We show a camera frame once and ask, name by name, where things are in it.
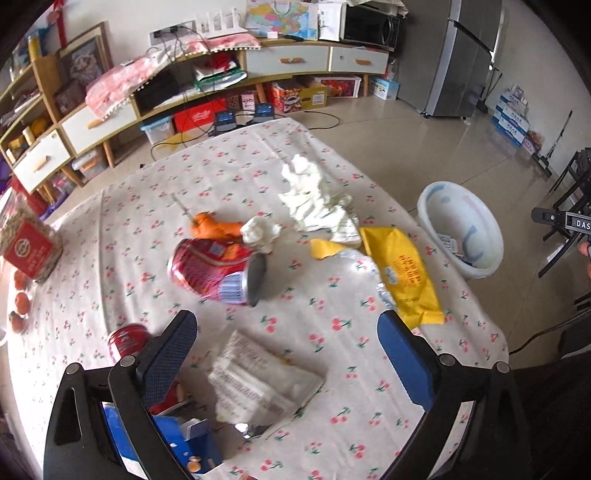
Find person's right hand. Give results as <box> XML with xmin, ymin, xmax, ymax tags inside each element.
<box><xmin>578</xmin><ymin>241</ymin><xmax>591</xmax><ymax>279</ymax></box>

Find clear jar red label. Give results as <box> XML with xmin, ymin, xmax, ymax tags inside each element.
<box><xmin>1</xmin><ymin>196</ymin><xmax>63</xmax><ymax>284</ymax></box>

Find white paper towel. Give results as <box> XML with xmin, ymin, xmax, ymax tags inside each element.
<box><xmin>279</xmin><ymin>154</ymin><xmax>362</xmax><ymax>248</ymax></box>

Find colourful map poster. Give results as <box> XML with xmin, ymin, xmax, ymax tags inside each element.
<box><xmin>245</xmin><ymin>1</ymin><xmax>318</xmax><ymax>40</ymax></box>

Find white patterned trash bin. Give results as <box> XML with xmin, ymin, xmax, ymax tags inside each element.
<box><xmin>417</xmin><ymin>181</ymin><xmax>504</xmax><ymax>280</ymax></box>

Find red gift box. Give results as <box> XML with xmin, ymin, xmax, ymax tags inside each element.
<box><xmin>172</xmin><ymin>98</ymin><xmax>228</xmax><ymax>133</ymax></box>

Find white tissue ball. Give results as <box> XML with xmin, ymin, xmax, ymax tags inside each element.
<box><xmin>240</xmin><ymin>216</ymin><xmax>283</xmax><ymax>254</ymax></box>

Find pink checked cloth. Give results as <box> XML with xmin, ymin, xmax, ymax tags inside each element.
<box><xmin>85</xmin><ymin>34</ymin><xmax>263</xmax><ymax>122</ymax></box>

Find black microwave oven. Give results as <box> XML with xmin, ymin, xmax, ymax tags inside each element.
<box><xmin>339</xmin><ymin>5</ymin><xmax>401</xmax><ymax>51</ymax></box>

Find blue white small box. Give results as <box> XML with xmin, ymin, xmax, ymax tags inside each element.
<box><xmin>369</xmin><ymin>76</ymin><xmax>400</xmax><ymax>101</ymax></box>

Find orange peel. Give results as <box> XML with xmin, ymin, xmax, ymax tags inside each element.
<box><xmin>190</xmin><ymin>212</ymin><xmax>242</xmax><ymax>243</ymax></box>

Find clear blue-lid storage box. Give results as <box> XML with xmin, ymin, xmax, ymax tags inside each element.
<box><xmin>140</xmin><ymin>116</ymin><xmax>175</xmax><ymax>145</ymax></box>

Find wooden tv cabinet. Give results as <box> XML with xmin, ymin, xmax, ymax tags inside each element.
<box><xmin>1</xmin><ymin>38</ymin><xmax>389</xmax><ymax>193</ymax></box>

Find blue cardboard snack box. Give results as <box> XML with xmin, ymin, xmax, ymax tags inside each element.
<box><xmin>103</xmin><ymin>398</ymin><xmax>222</xmax><ymax>479</ymax></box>

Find grey refrigerator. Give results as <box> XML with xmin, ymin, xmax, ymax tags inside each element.
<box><xmin>397</xmin><ymin>0</ymin><xmax>502</xmax><ymax>118</ymax></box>

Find yellow snack bag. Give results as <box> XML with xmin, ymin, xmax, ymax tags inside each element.
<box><xmin>311</xmin><ymin>227</ymin><xmax>446</xmax><ymax>330</ymax></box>

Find white printed paper wrapper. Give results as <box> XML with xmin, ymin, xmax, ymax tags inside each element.
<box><xmin>207</xmin><ymin>328</ymin><xmax>325</xmax><ymax>439</ymax></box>

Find yellow printed carton box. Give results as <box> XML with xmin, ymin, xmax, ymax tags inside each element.
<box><xmin>264</xmin><ymin>79</ymin><xmax>329</xmax><ymax>114</ymax></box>

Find grey handheld device right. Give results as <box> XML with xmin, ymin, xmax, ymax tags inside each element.
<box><xmin>246</xmin><ymin>103</ymin><xmax>276</xmax><ymax>125</ymax></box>

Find red crushed soda can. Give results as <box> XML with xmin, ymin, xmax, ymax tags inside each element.
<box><xmin>167</xmin><ymin>238</ymin><xmax>267</xmax><ymax>307</ymax></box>

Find small red can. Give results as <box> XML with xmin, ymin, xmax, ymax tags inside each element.
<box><xmin>107</xmin><ymin>323</ymin><xmax>152</xmax><ymax>362</ymax></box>

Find cherry print tablecloth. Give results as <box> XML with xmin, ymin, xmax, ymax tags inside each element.
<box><xmin>8</xmin><ymin>119</ymin><xmax>508</xmax><ymax>479</ymax></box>

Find stacked blue white boxes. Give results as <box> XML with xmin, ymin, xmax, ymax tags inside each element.
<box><xmin>492</xmin><ymin>89</ymin><xmax>530</xmax><ymax>147</ymax></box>

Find framed cat picture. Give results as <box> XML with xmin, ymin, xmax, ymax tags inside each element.
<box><xmin>56</xmin><ymin>22</ymin><xmax>113</xmax><ymax>89</ymax></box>

